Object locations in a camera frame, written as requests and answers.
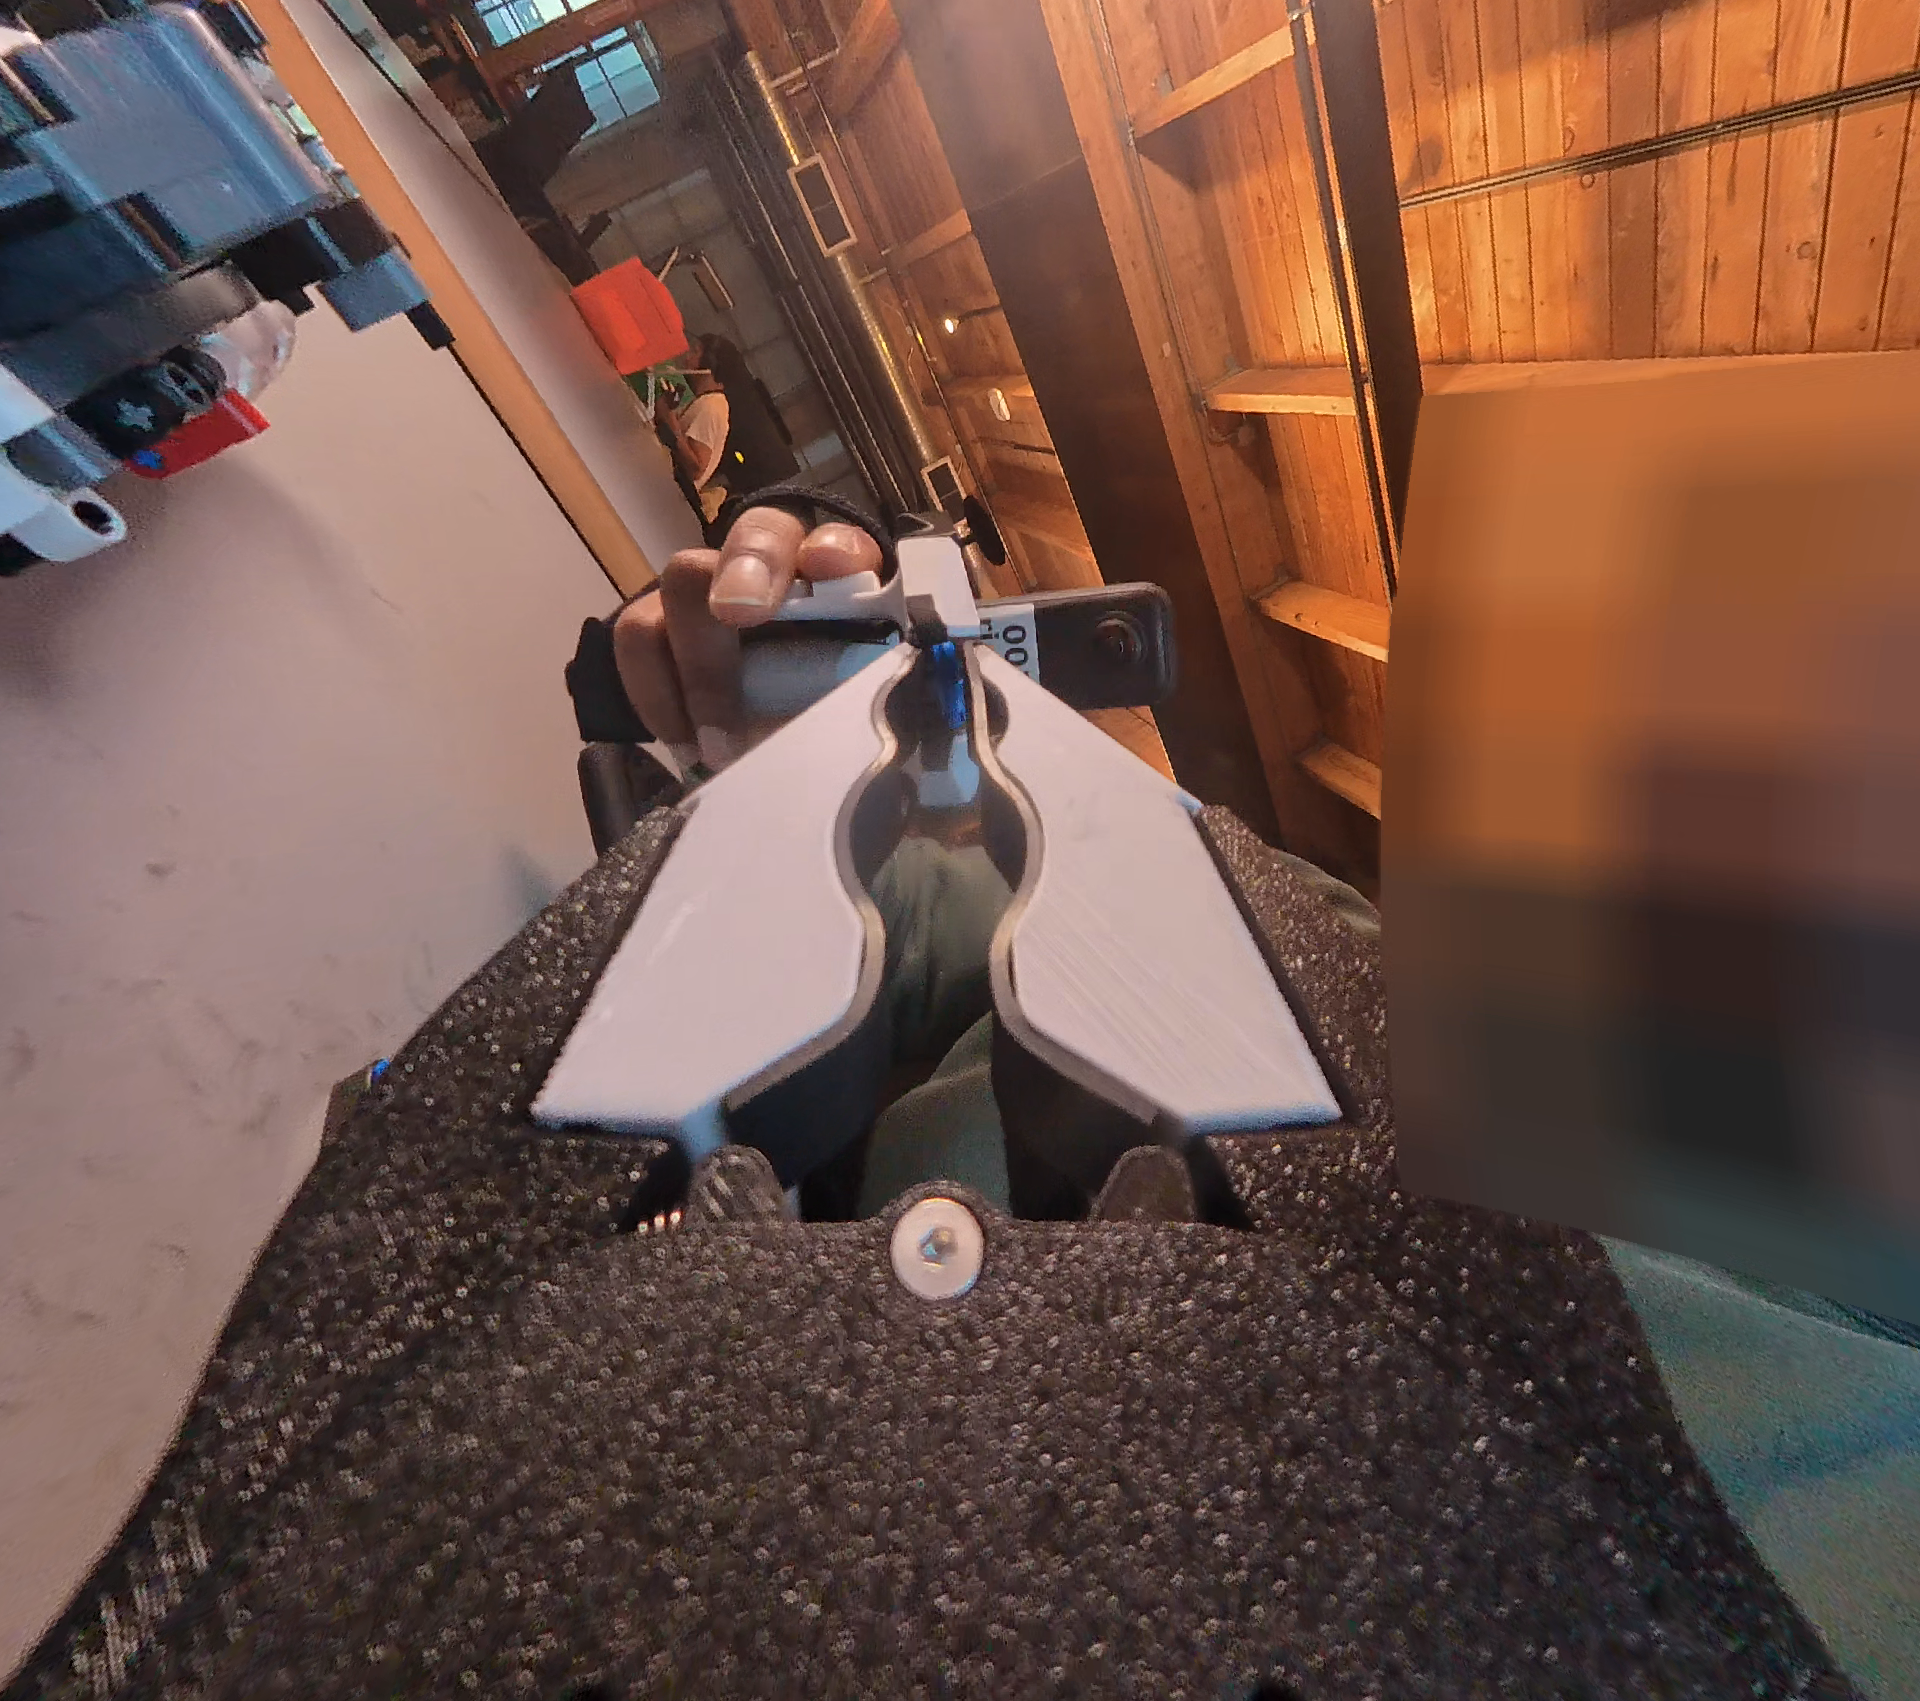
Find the toy vehicle chassis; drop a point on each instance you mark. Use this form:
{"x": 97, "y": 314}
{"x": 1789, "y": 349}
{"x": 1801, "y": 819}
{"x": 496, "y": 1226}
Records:
{"x": 151, "y": 143}

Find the blue connector pin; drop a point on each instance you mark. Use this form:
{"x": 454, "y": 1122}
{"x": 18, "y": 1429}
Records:
{"x": 940, "y": 690}

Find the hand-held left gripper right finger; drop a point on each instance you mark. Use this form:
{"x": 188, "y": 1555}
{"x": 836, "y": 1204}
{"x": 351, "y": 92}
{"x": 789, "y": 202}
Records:
{"x": 1170, "y": 967}

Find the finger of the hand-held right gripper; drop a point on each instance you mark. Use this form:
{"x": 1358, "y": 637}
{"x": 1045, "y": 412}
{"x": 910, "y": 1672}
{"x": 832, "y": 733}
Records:
{"x": 937, "y": 586}

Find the orange chair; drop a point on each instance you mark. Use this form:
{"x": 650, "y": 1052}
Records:
{"x": 636, "y": 317}

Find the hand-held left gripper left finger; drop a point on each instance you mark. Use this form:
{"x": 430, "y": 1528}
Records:
{"x": 720, "y": 980}

